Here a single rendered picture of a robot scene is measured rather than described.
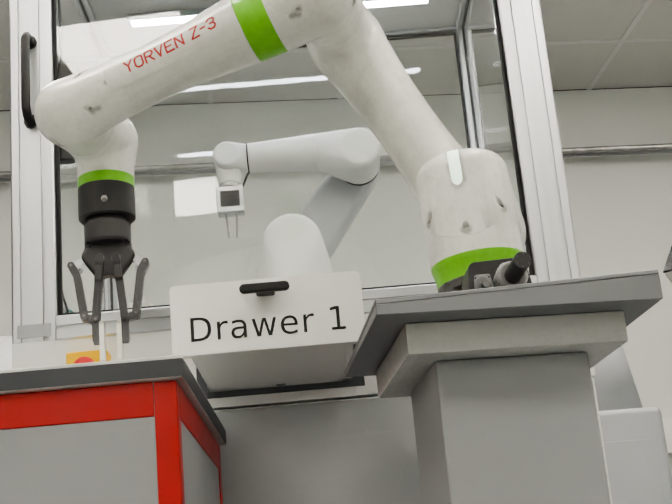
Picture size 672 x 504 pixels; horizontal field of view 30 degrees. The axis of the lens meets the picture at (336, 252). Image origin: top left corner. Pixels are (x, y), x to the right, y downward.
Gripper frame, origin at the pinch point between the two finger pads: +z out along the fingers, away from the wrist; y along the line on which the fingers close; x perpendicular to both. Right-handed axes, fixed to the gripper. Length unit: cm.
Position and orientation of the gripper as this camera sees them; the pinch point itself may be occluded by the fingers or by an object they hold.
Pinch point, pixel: (111, 344)
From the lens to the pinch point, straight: 201.8
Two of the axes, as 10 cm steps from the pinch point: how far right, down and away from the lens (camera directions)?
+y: -9.9, 0.6, -1.0
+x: 0.8, -3.0, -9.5
